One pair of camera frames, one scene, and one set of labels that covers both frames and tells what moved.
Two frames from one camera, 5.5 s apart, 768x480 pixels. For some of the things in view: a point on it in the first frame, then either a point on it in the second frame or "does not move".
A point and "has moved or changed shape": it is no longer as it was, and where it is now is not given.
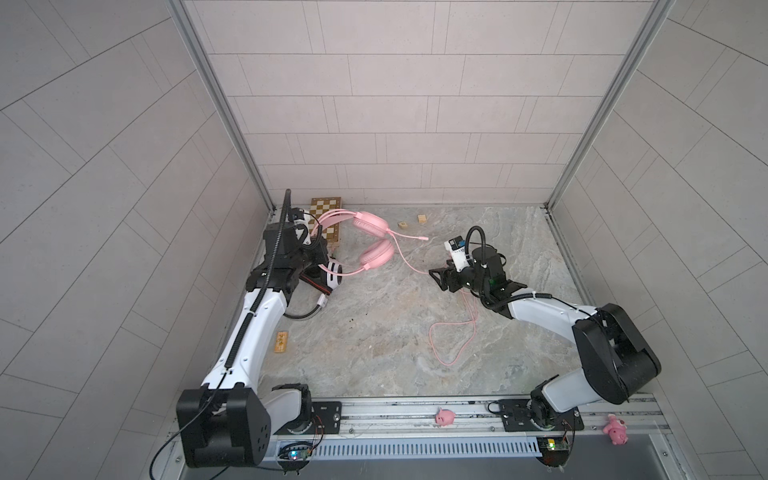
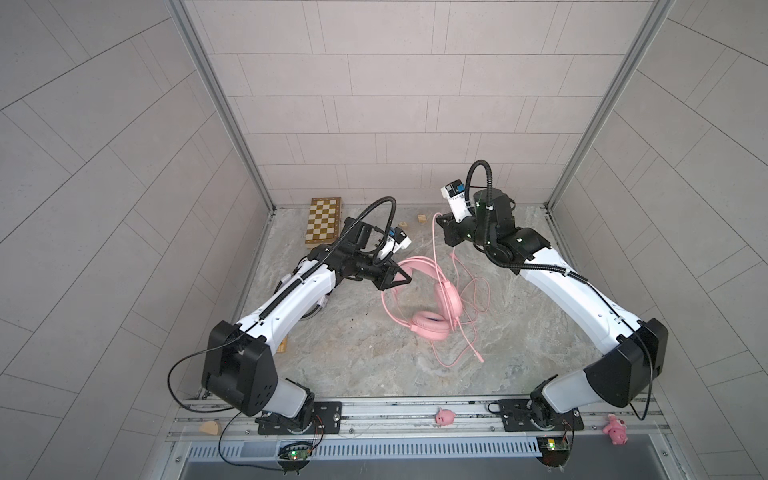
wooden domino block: (280, 342) does not move
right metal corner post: (653, 19) does not move
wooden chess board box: (321, 206) does not move
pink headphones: (376, 253) has moved or changed shape
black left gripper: (317, 247) -> (383, 277)
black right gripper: (449, 272) -> (450, 228)
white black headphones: (325, 277) has moved or changed shape
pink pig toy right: (617, 430) does not move
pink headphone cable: (448, 339) -> (478, 305)
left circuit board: (295, 453) does not move
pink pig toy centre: (444, 417) does not move
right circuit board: (554, 451) does not move
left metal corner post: (184, 15) does not move
